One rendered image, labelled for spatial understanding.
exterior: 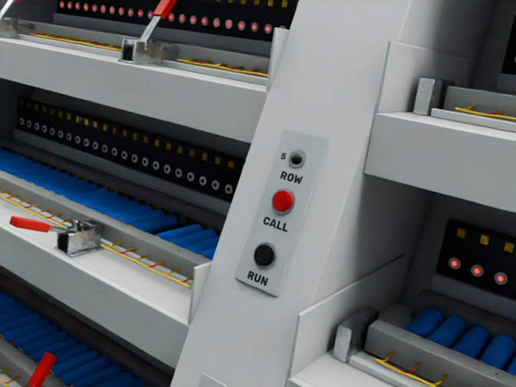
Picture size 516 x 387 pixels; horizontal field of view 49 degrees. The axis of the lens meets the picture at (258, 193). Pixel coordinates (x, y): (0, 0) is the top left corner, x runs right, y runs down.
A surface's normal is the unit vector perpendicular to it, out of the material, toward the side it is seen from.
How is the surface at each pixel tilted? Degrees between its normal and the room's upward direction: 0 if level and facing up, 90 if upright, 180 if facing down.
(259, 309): 90
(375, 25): 90
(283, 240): 90
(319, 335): 90
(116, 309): 109
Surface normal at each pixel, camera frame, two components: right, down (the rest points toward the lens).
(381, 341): -0.59, 0.13
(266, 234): -0.51, -0.18
